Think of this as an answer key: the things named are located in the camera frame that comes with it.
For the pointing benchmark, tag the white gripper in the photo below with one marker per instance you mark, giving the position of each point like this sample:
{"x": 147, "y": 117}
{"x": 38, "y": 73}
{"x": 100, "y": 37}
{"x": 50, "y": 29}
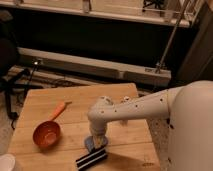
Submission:
{"x": 98, "y": 129}

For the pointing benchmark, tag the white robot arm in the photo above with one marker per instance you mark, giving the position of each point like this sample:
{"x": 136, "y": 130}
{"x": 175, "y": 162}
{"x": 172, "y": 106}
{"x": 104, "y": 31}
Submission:
{"x": 190, "y": 111}

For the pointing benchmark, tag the black white striped block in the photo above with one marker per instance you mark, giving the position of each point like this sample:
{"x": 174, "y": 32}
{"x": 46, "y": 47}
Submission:
{"x": 92, "y": 158}

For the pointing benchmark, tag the small white table object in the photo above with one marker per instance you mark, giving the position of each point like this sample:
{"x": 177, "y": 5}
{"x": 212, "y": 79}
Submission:
{"x": 125, "y": 99}

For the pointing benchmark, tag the orange measuring scoop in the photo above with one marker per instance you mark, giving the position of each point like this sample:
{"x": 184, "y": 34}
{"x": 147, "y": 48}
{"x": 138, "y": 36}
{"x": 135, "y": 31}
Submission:
{"x": 48, "y": 133}

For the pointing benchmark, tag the metal pole stand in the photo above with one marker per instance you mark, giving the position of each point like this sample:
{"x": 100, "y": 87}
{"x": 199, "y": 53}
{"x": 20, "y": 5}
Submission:
{"x": 159, "y": 65}

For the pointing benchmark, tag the black office chair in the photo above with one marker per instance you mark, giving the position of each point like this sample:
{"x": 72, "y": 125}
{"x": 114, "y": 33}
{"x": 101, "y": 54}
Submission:
{"x": 9, "y": 56}

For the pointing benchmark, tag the white bowl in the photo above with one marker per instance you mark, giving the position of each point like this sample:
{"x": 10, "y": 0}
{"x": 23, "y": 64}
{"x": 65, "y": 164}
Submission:
{"x": 7, "y": 162}

